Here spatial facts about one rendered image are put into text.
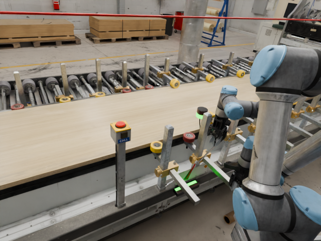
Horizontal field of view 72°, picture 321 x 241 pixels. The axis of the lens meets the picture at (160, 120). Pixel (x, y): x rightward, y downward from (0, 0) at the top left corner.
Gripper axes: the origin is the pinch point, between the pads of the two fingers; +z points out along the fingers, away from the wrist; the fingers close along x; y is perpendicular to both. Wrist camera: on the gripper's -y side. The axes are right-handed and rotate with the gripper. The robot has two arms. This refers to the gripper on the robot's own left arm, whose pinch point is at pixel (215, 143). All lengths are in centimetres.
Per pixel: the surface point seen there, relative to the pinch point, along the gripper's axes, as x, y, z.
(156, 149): -27.5, 17.5, 10.9
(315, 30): -3, -269, -40
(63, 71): -128, 15, -7
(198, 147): -8.3, 1.9, 6.5
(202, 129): -8.6, 1.8, -6.1
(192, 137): -18.6, -8.6, 10.0
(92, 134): -65, 35, 11
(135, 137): -44.4, 18.3, 10.8
